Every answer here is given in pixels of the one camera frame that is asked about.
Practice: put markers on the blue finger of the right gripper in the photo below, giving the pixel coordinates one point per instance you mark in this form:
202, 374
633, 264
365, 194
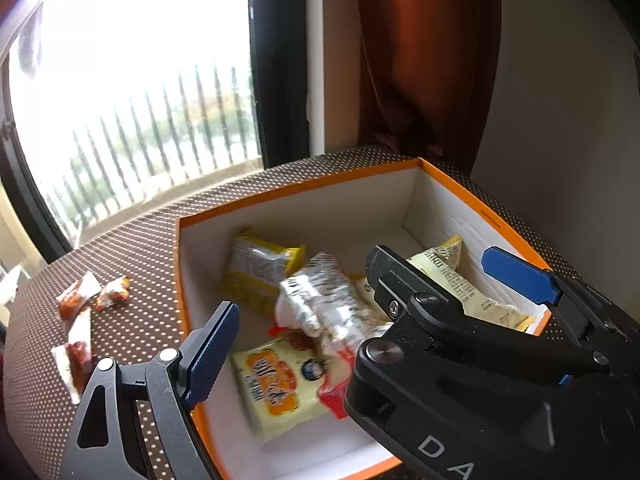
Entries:
403, 291
530, 279

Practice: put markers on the small wrapped candy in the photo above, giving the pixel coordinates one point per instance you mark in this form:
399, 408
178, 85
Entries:
114, 293

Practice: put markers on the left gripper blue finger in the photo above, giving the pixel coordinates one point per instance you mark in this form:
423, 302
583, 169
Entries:
106, 441

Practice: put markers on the black window frame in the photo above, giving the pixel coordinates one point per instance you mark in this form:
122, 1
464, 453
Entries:
65, 61

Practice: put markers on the brown polka dot tablecloth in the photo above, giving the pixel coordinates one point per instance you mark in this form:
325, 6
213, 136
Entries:
38, 408

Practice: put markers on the red brown curtain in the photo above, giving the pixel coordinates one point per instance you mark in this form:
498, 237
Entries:
428, 71

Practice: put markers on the orange cardboard box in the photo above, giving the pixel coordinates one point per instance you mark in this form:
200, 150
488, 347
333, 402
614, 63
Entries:
407, 206

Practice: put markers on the cartoon character small snack pack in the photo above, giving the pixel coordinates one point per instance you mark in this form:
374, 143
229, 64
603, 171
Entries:
279, 384

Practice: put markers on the olive yellow snack bag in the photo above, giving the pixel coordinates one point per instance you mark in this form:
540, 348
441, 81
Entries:
255, 270

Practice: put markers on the balcony metal railing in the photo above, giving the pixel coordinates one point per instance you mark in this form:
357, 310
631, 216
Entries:
197, 129

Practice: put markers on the long red white snack stick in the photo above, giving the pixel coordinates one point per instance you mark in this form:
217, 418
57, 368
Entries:
74, 359

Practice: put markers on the red brown snack wrapper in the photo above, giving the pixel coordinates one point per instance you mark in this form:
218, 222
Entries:
76, 295

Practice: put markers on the red white snack bag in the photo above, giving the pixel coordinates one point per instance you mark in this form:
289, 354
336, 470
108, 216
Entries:
320, 300

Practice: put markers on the yellow cartoon snack bag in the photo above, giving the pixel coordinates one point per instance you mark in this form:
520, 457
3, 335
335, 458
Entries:
440, 264

